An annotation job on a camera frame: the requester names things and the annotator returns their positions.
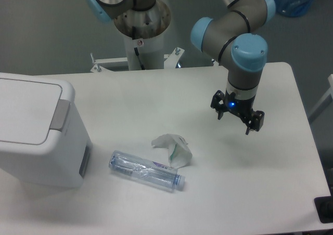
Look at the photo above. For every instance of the white trash can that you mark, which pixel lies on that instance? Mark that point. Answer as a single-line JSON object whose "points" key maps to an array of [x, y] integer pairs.
{"points": [[61, 160]]}

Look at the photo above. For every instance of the crushed clear plastic bottle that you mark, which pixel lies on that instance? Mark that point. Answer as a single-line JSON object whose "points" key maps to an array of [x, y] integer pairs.
{"points": [[146, 171]]}

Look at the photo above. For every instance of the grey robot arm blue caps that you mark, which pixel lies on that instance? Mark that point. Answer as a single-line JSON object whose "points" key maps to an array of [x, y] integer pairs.
{"points": [[230, 41]]}

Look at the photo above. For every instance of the black device at table edge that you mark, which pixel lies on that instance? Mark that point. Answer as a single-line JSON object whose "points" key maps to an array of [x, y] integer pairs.
{"points": [[324, 209]]}

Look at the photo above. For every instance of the white frame at right edge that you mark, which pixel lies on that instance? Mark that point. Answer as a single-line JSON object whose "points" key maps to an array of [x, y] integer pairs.
{"points": [[324, 101]]}

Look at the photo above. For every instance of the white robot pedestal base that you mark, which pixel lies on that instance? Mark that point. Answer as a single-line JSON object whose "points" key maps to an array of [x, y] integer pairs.
{"points": [[143, 34]]}

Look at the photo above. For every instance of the white trash can lid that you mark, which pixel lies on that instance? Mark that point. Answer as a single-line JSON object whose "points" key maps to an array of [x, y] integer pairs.
{"points": [[28, 104]]}

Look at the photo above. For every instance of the crumpled white paper wrapper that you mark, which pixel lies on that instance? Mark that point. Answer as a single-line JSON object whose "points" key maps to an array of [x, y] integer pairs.
{"points": [[179, 153]]}

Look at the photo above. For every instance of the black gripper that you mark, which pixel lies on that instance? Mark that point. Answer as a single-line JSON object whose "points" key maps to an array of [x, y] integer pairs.
{"points": [[243, 109]]}

